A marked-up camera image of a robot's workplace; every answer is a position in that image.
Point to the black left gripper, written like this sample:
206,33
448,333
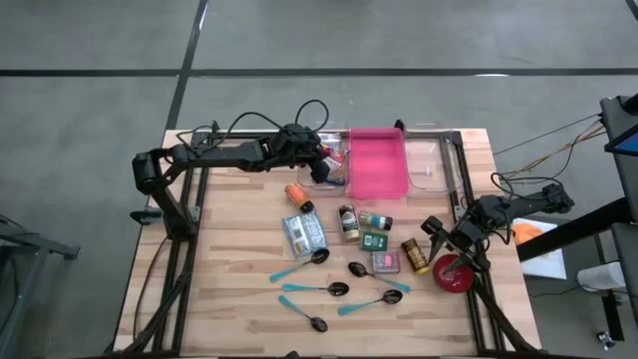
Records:
296,142

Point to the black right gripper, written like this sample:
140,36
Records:
463,232

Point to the brown spice jar yellow cap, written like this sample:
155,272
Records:
414,254

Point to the red noodle packet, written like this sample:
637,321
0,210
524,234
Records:
336,158

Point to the blue yellow noodle packet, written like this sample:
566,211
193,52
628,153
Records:
335,182

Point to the red patterned tin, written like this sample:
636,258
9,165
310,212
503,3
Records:
386,262

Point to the green tin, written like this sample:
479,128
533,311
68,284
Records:
374,242

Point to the spice jar green blue label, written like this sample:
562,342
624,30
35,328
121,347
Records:
374,220

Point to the blue white noodle packet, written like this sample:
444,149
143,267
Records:
304,234

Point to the dark spice jar tan lid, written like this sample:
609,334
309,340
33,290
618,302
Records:
348,222

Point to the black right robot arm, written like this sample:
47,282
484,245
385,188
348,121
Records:
523,202

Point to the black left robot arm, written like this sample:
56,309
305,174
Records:
219,155

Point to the clear plastic bin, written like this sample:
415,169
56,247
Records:
306,187
428,159

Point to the pink plastic bin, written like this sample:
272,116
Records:
376,164

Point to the orange object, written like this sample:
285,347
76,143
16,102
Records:
528,233

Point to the white sheet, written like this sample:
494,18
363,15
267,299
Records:
548,264

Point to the black beam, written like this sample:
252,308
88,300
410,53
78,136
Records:
573,230

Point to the white paper roll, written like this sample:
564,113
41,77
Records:
600,279

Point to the black stand leg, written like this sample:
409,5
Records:
612,314

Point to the caster wheel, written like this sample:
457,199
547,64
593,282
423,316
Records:
605,340

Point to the blue screen tablet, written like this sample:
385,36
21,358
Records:
629,142

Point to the dark grey cart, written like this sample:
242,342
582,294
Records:
620,119

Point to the grey metal stand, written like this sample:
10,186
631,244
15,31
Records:
45,248

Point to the black aluminium table frame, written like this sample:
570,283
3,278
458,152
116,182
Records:
249,135

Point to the black clamp bracket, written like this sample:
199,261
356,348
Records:
144,216

